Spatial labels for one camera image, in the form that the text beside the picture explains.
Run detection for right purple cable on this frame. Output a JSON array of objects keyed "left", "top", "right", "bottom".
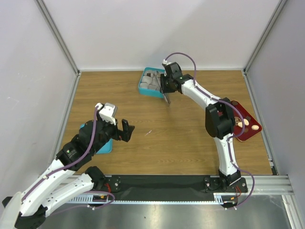
[{"left": 164, "top": 52, "right": 255, "bottom": 210}]

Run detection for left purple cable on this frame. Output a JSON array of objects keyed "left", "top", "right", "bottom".
[{"left": 21, "top": 103, "right": 115, "bottom": 215}]

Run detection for left aluminium frame post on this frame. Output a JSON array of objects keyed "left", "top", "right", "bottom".
[{"left": 34, "top": 0, "right": 81, "bottom": 76}]

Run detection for teal chocolate box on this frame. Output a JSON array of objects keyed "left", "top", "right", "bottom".
[{"left": 138, "top": 67, "right": 165, "bottom": 98}]

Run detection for right aluminium frame post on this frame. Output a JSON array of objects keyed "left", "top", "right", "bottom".
[{"left": 243, "top": 0, "right": 288, "bottom": 74}]

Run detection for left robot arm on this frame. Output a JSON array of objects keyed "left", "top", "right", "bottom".
[{"left": 0, "top": 119, "right": 135, "bottom": 229}]

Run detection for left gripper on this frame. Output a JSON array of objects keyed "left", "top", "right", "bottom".
[{"left": 91, "top": 110, "right": 134, "bottom": 154}]

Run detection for slotted cable duct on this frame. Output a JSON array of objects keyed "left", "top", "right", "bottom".
[{"left": 68, "top": 193, "right": 238, "bottom": 208}]

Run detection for aluminium frame post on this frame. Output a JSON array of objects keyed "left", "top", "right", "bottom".
[
  {"left": 243, "top": 0, "right": 288, "bottom": 74},
  {"left": 34, "top": 0, "right": 81, "bottom": 76}
]

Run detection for beige oval chocolate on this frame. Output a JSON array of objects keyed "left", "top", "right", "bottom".
[{"left": 251, "top": 125, "right": 260, "bottom": 131}]

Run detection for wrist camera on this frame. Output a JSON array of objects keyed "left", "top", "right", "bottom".
[
  {"left": 96, "top": 103, "right": 117, "bottom": 125},
  {"left": 162, "top": 59, "right": 171, "bottom": 67}
]

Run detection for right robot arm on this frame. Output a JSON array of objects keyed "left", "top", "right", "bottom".
[{"left": 160, "top": 60, "right": 241, "bottom": 192}]

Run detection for metal tongs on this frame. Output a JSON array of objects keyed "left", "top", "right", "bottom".
[{"left": 157, "top": 71, "right": 172, "bottom": 106}]

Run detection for purple cable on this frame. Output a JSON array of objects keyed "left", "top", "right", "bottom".
[
  {"left": 164, "top": 52, "right": 255, "bottom": 210},
  {"left": 21, "top": 103, "right": 115, "bottom": 215}
]

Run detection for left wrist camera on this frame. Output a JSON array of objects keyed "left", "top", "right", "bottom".
[{"left": 96, "top": 103, "right": 117, "bottom": 125}]

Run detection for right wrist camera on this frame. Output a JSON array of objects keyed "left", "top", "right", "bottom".
[{"left": 162, "top": 59, "right": 171, "bottom": 67}]

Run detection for teal box lid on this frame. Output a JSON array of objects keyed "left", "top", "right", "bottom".
[{"left": 79, "top": 121, "right": 112, "bottom": 154}]

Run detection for red chocolate tray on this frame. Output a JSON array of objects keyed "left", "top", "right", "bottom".
[{"left": 233, "top": 100, "right": 263, "bottom": 142}]

